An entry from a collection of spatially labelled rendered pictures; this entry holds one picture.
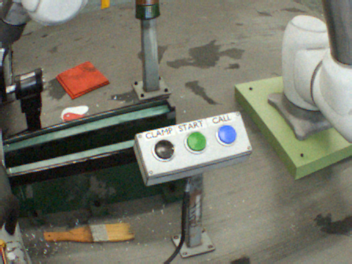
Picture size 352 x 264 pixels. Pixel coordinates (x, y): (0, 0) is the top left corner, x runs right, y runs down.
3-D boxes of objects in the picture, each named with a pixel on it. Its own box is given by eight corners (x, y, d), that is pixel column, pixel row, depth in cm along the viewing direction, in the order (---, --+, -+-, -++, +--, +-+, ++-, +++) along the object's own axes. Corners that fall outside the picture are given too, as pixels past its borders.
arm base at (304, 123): (309, 80, 155) (309, 63, 152) (346, 123, 138) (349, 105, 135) (258, 91, 150) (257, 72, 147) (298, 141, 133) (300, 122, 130)
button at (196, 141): (188, 156, 98) (190, 152, 96) (182, 137, 99) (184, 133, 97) (207, 152, 98) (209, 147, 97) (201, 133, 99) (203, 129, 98)
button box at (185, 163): (144, 187, 99) (148, 177, 94) (132, 145, 101) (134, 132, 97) (246, 161, 103) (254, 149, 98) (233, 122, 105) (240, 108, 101)
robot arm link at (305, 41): (315, 72, 148) (313, 5, 134) (349, 108, 134) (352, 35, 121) (269, 82, 143) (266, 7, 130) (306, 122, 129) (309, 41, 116)
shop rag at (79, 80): (110, 83, 162) (110, 80, 161) (71, 100, 157) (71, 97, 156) (89, 62, 172) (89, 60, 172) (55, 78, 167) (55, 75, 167)
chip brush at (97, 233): (46, 245, 113) (45, 243, 113) (43, 230, 117) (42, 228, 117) (136, 240, 116) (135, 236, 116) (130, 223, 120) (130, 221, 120)
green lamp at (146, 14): (138, 21, 142) (138, 7, 139) (133, 13, 146) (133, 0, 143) (163, 16, 143) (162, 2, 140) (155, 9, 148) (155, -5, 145)
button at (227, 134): (219, 148, 99) (221, 144, 97) (214, 130, 100) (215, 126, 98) (236, 144, 100) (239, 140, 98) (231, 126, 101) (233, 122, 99)
